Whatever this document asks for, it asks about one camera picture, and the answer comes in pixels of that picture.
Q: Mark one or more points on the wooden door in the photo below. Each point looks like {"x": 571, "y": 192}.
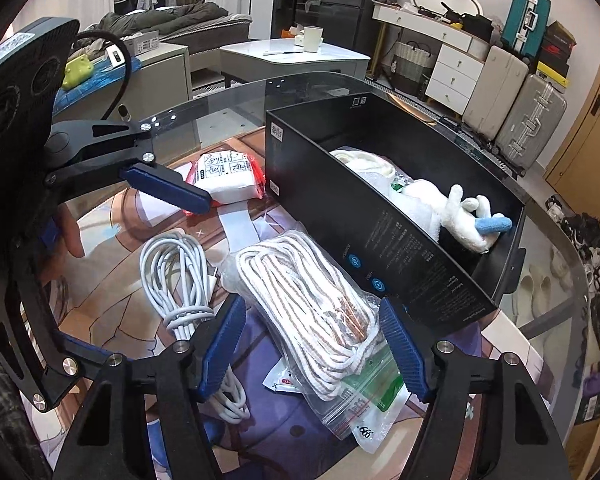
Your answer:
{"x": 587, "y": 135}

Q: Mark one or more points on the lime green toy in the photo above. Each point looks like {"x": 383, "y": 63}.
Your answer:
{"x": 80, "y": 71}

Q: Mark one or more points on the small white red packet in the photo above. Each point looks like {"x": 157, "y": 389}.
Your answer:
{"x": 282, "y": 382}

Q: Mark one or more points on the grey low cabinet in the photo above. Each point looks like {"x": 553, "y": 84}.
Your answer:
{"x": 160, "y": 85}

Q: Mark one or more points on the orange tissue box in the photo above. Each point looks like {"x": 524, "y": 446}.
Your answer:
{"x": 291, "y": 33}

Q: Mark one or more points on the silver suitcase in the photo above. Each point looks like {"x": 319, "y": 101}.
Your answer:
{"x": 532, "y": 120}

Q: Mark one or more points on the green white medicine packet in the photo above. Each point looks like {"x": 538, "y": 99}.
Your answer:
{"x": 391, "y": 406}

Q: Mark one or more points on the yellow black shoe box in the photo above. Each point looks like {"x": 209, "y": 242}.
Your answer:
{"x": 552, "y": 75}

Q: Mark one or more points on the pile of shoes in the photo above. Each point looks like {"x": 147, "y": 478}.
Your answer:
{"x": 587, "y": 240}

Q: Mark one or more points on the black shoe box red logo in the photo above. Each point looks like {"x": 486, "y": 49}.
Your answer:
{"x": 556, "y": 56}

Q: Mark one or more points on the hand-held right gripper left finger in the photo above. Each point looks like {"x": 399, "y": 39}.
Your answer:
{"x": 220, "y": 352}

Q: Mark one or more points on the beige suitcase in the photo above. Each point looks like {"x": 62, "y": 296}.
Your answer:
{"x": 495, "y": 92}

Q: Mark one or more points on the white cup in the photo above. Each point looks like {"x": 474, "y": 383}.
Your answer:
{"x": 312, "y": 39}

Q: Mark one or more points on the white slipper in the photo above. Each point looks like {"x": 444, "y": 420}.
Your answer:
{"x": 530, "y": 285}
{"x": 559, "y": 266}

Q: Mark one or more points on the white small box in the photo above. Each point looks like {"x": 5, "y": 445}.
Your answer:
{"x": 145, "y": 42}

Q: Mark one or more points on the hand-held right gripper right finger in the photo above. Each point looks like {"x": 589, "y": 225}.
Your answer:
{"x": 405, "y": 357}

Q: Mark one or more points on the white dressing desk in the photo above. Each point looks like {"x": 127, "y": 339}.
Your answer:
{"x": 450, "y": 67}

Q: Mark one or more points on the person's left hand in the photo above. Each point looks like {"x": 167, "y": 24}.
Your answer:
{"x": 72, "y": 235}

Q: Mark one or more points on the grey bed dark duvet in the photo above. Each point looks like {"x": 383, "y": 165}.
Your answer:
{"x": 190, "y": 20}

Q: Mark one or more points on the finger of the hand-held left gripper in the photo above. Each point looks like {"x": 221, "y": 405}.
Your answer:
{"x": 172, "y": 187}
{"x": 55, "y": 346}

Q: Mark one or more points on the woven laundry basket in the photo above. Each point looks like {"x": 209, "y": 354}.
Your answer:
{"x": 411, "y": 67}

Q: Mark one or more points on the teal suitcase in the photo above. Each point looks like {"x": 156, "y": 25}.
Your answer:
{"x": 527, "y": 17}

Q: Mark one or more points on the white plush toy blue tip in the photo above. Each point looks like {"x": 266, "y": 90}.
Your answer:
{"x": 460, "y": 220}

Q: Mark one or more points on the black bag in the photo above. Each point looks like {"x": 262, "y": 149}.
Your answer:
{"x": 476, "y": 27}

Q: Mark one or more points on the black cardboard box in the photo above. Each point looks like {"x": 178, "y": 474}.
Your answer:
{"x": 355, "y": 240}

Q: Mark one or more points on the white grey coffee table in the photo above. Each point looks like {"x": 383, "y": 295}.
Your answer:
{"x": 300, "y": 62}

